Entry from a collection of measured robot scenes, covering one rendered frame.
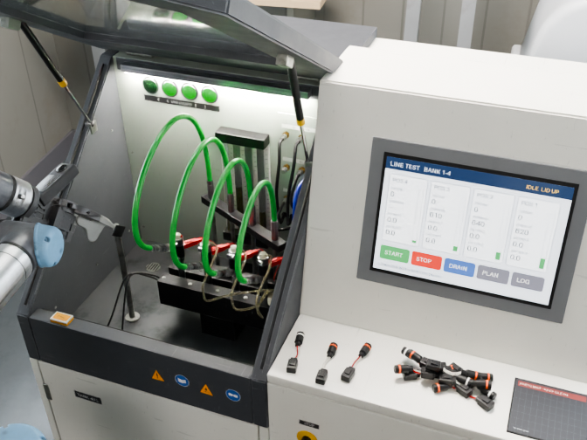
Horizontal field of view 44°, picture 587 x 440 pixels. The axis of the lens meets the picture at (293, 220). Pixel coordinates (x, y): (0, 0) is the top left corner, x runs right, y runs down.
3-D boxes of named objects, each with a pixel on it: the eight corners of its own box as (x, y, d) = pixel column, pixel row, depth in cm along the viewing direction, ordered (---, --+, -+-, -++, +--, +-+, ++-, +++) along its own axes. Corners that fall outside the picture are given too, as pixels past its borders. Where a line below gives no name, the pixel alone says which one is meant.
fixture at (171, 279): (162, 322, 202) (156, 280, 194) (180, 300, 210) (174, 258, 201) (276, 353, 192) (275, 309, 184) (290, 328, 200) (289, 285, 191)
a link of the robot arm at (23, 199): (-3, 173, 142) (24, 175, 138) (17, 182, 146) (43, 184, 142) (-15, 209, 141) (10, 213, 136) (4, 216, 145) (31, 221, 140)
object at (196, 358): (41, 361, 196) (28, 317, 187) (51, 350, 199) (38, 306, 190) (252, 424, 178) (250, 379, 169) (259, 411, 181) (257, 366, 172)
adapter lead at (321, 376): (324, 386, 163) (324, 379, 162) (314, 383, 163) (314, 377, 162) (338, 348, 172) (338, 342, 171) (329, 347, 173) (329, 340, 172)
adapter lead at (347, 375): (348, 383, 163) (349, 377, 162) (340, 380, 164) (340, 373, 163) (372, 349, 172) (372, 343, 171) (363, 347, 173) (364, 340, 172)
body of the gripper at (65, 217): (49, 240, 154) (2, 223, 144) (61, 202, 156) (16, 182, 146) (73, 244, 149) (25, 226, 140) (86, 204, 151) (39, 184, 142)
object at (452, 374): (389, 386, 162) (390, 368, 159) (400, 354, 171) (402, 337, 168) (493, 414, 156) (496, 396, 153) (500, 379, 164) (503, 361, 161)
